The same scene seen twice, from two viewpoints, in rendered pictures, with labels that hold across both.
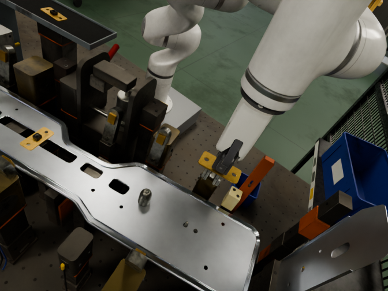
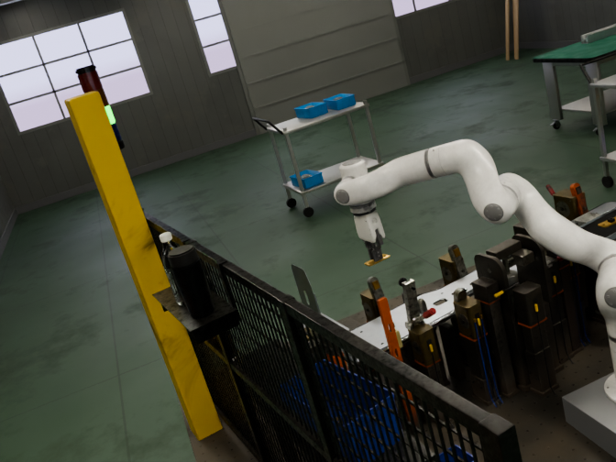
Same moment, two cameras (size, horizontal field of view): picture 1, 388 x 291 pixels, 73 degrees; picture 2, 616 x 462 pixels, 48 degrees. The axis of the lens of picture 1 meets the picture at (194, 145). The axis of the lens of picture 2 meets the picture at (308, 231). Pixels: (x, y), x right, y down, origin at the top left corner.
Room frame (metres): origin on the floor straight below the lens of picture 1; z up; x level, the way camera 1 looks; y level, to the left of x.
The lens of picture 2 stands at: (2.07, -1.27, 2.11)
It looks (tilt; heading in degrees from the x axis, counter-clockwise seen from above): 18 degrees down; 150
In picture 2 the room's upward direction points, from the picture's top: 16 degrees counter-clockwise
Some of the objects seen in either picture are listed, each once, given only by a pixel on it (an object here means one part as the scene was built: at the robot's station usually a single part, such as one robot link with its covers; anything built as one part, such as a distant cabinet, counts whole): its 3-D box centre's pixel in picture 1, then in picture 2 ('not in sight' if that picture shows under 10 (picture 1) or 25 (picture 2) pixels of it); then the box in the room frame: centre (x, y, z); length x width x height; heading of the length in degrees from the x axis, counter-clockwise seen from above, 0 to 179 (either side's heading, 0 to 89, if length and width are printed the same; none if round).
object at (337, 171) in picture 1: (358, 182); (338, 411); (0.70, -0.54, 1.10); 0.30 x 0.17 x 0.13; 0
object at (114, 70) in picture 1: (112, 129); (520, 312); (0.60, 0.27, 0.95); 0.18 x 0.13 x 0.49; 83
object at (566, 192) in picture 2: not in sight; (572, 232); (0.28, 1.01, 0.88); 0.14 x 0.09 x 0.36; 173
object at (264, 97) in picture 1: (270, 85); (363, 205); (0.35, -0.06, 1.44); 0.09 x 0.08 x 0.03; 174
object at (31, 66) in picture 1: (44, 110); (569, 292); (0.60, 0.54, 0.89); 0.12 x 0.08 x 0.38; 173
